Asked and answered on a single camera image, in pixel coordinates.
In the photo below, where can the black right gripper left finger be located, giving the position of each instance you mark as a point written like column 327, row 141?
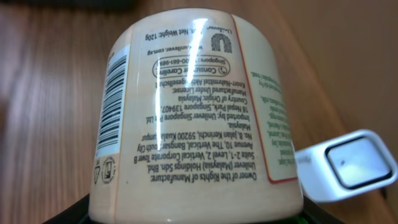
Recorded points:
column 75, row 214

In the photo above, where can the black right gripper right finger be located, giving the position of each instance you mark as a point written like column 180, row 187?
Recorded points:
column 314, row 214

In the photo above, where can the small jar green lid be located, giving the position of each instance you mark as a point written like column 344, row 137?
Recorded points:
column 193, row 125

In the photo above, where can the white barcode scanner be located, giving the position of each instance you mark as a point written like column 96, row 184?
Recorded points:
column 346, row 166

